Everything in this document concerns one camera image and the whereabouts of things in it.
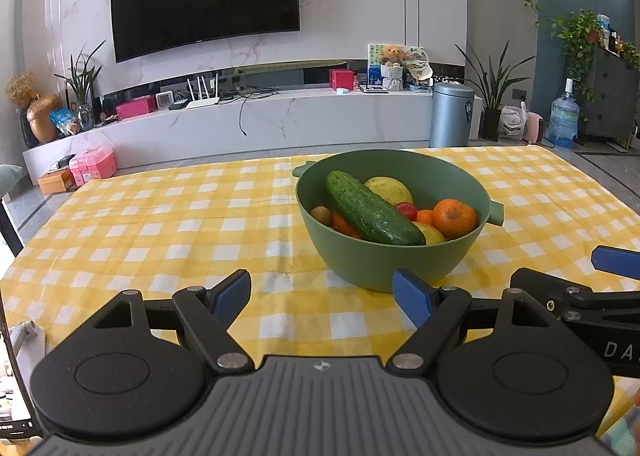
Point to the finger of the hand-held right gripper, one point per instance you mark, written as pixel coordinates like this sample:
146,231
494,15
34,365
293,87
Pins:
617,262
540,281

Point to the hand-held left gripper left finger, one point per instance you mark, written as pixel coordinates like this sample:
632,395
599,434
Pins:
231,298

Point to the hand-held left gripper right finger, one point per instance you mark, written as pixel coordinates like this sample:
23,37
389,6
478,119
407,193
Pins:
412,296

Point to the green colander bowl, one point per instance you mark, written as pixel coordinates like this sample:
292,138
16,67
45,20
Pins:
380,261

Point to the orange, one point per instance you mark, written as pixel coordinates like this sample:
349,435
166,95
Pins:
425,216
344,226
454,217

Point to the red cherry tomato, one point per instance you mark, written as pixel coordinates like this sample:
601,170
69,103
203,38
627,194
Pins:
406,210

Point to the green cucumber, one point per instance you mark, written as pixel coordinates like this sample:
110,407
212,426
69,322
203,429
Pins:
370,208

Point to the small brown fruit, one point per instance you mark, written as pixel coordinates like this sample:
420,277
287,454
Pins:
321,215

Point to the yellow checkered tablecloth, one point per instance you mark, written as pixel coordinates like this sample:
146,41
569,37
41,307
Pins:
150,216

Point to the blue water jug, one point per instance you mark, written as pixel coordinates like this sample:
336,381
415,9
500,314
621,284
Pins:
564,120

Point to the pink small appliance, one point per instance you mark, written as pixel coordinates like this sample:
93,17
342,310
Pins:
534,128

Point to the white plastic bag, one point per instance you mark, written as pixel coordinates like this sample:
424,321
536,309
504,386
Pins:
512,121

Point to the dark grey dresser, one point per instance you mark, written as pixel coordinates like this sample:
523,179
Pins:
610,85

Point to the blue-grey pedal trash can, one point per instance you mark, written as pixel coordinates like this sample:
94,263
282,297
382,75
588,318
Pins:
450,115

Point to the pink storage box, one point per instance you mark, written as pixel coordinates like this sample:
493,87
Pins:
95,163

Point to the white router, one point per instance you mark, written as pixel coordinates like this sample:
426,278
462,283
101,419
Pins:
202,103

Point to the white marble television cabinet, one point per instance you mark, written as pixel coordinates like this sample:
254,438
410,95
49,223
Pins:
300,113

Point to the floor plant in black pot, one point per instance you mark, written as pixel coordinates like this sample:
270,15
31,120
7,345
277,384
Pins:
492,85

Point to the small white clock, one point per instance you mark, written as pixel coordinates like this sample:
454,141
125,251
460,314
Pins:
165,99

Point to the orange cardboard box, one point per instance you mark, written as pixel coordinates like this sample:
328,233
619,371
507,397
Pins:
55,182

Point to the magenta box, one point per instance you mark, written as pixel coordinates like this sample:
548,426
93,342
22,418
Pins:
135,107

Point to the beige hat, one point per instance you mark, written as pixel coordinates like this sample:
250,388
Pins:
419,71

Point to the red box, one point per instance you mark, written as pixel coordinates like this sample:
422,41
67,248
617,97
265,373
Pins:
340,79

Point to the leafy pothos plant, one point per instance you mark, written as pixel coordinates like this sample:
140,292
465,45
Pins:
580,35

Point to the brown teddy bear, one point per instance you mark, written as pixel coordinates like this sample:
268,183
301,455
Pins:
392,54

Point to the blue snack bag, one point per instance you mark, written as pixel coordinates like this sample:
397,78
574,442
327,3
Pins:
64,121

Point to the colourful picture board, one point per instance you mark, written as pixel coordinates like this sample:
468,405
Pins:
374,55

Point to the green upholstered chair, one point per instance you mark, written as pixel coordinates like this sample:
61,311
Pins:
10,178

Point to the copper vase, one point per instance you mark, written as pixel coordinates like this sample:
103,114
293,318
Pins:
44,118

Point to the potted long-leaf plant in jar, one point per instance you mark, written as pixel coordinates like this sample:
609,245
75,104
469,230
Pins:
82,80

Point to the dried flower bunch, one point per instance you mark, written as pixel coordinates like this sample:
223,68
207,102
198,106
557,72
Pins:
21,88

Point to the dark wall socket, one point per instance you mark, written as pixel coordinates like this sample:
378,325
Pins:
519,94

